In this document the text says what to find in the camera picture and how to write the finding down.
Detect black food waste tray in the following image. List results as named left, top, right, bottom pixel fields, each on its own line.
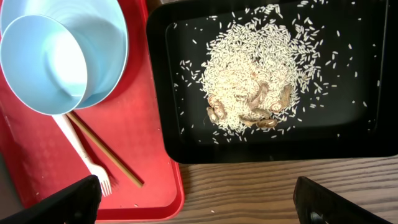
left=146, top=1, right=397, bottom=164

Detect white plastic fork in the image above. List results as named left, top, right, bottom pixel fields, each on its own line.
left=52, top=114, right=112, bottom=197

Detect light blue plate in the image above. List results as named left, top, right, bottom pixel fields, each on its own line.
left=1, top=0, right=129, bottom=110

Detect red plastic tray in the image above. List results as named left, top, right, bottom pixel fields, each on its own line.
left=1, top=0, right=185, bottom=222

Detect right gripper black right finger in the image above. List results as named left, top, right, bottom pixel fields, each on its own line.
left=293, top=176, right=391, bottom=224

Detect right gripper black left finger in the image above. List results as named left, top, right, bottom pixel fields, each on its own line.
left=1, top=175, right=102, bottom=224

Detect light blue bowl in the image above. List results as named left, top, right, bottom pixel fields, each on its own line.
left=1, top=15, right=91, bottom=116

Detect wooden chopstick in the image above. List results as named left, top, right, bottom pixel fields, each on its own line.
left=67, top=112, right=144, bottom=188

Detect pile of rice and scraps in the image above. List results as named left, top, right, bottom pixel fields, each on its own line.
left=191, top=4, right=320, bottom=134

